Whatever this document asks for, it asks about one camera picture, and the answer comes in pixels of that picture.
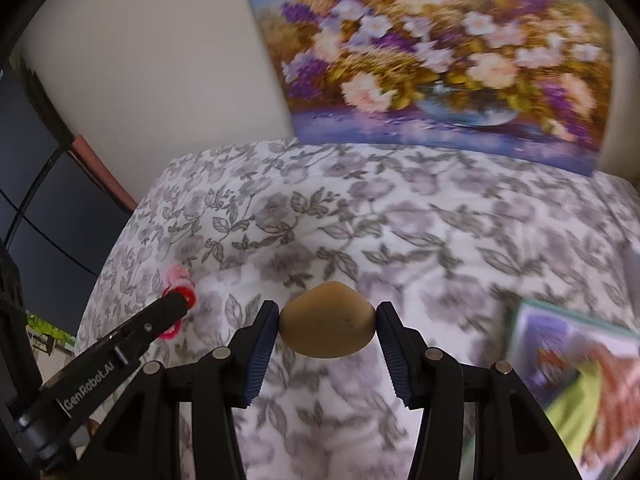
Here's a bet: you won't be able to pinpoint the lime green cloth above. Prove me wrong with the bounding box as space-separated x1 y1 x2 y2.
544 361 603 462

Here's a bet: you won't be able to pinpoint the pink white chevron cloth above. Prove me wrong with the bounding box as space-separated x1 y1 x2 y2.
582 344 639 468

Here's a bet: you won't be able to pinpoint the red pink scrunchie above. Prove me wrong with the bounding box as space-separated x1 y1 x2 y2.
160 266 196 340

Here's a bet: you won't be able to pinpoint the beige makeup sponge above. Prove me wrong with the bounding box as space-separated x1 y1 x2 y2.
279 281 375 359

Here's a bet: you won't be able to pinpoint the white box with teal rim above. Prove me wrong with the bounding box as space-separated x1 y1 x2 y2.
506 299 639 479

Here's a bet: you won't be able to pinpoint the purple cartoon tissue pack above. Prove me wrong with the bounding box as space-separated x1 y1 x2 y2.
512 303 640 411

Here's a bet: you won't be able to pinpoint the floral grey white tablecloth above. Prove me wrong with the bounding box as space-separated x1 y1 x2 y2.
76 140 639 479

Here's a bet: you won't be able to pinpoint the floral painting canvas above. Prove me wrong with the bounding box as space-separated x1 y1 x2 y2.
248 0 613 174

